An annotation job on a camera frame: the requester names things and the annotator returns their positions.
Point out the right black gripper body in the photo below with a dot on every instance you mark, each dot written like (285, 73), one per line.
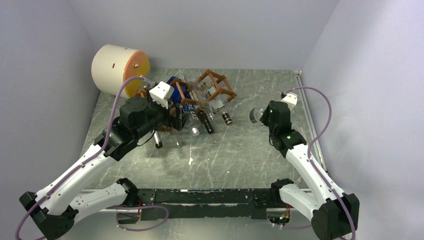
(265, 119)

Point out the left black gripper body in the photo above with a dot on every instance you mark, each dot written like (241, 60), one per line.
(175, 120)

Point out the blue glass bottle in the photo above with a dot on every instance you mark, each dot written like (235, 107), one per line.
(181, 89)

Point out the clear bottle white cap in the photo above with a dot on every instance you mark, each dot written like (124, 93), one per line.
(255, 115)

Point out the dark green wine bottle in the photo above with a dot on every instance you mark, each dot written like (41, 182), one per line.
(201, 105)

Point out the clear slim glass bottle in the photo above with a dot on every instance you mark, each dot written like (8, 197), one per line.
(176, 138)

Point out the olive green wine bottle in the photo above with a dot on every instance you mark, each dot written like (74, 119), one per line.
(157, 139)

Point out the clear square liquor bottle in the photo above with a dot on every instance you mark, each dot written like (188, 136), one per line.
(219, 104)

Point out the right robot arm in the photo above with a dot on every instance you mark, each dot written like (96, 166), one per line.
(333, 213)

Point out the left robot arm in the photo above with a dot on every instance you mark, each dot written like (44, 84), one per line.
(57, 207)

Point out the brown wooden wine rack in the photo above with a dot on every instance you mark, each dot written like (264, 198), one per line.
(220, 82)

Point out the cream cylinder with orange face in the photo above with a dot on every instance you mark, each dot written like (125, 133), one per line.
(112, 65)

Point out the black base bar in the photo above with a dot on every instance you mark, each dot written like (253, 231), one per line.
(253, 203)

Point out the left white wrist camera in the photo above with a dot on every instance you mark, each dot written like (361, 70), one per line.
(161, 93)

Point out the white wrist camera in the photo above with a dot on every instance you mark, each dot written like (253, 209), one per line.
(291, 99)
(161, 93)

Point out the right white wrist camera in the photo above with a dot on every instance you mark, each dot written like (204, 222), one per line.
(291, 99)

